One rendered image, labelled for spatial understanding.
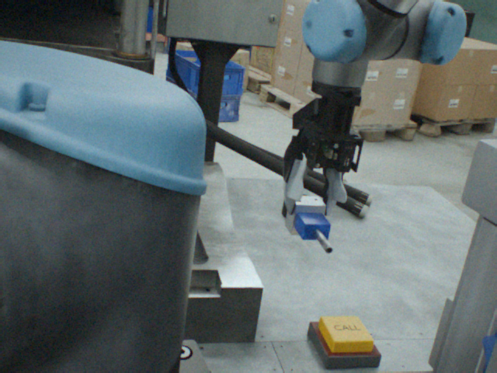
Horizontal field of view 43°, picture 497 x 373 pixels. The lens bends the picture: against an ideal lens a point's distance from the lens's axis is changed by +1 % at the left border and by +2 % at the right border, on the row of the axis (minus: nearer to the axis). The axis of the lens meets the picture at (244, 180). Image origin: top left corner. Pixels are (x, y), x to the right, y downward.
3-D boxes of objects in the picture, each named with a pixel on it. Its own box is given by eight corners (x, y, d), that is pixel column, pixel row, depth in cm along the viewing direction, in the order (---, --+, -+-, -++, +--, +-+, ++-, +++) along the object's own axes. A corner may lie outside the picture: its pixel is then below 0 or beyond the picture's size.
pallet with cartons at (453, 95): (493, 133, 564) (519, 50, 537) (431, 137, 519) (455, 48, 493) (397, 97, 655) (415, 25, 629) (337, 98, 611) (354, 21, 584)
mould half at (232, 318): (254, 342, 87) (269, 258, 83) (61, 348, 81) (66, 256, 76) (199, 197, 132) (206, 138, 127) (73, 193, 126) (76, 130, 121)
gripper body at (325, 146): (307, 175, 87) (323, 92, 83) (290, 154, 95) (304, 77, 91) (357, 177, 89) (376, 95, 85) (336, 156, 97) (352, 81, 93)
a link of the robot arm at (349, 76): (308, 47, 89) (360, 51, 91) (303, 78, 91) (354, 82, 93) (326, 57, 83) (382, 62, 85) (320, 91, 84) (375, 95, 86)
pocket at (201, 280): (220, 311, 84) (224, 287, 83) (182, 311, 83) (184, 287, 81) (214, 292, 88) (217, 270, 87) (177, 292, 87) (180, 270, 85)
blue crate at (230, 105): (241, 122, 484) (245, 95, 476) (193, 123, 463) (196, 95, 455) (206, 100, 532) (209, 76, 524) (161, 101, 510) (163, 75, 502)
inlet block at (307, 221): (342, 266, 90) (349, 234, 88) (309, 266, 89) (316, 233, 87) (313, 225, 102) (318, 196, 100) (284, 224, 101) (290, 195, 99)
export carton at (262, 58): (314, 80, 610) (321, 38, 596) (273, 78, 591) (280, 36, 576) (284, 65, 663) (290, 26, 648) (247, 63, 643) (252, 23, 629)
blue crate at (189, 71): (244, 96, 476) (247, 68, 469) (197, 96, 455) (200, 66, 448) (208, 77, 523) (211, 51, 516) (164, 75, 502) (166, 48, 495)
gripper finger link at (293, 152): (277, 180, 93) (299, 127, 91) (274, 176, 95) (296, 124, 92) (304, 188, 95) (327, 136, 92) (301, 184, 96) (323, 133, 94)
